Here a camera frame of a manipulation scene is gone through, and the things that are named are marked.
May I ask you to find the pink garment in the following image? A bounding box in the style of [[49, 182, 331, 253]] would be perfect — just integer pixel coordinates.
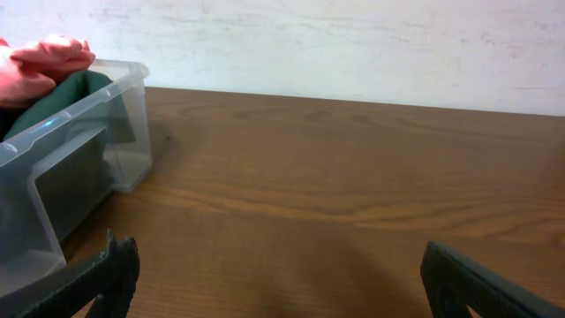
[[1, 35, 95, 109]]

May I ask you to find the green garment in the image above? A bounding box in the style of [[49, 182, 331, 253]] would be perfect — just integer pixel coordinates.
[[1, 70, 135, 143]]

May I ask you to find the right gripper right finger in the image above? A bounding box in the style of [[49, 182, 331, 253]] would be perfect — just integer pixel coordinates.
[[420, 241, 564, 318]]

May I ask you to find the clear plastic storage bin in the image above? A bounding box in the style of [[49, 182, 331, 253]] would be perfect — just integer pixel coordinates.
[[1, 60, 153, 295]]

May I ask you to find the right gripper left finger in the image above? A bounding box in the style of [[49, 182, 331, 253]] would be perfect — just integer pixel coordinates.
[[12, 231, 140, 318]]

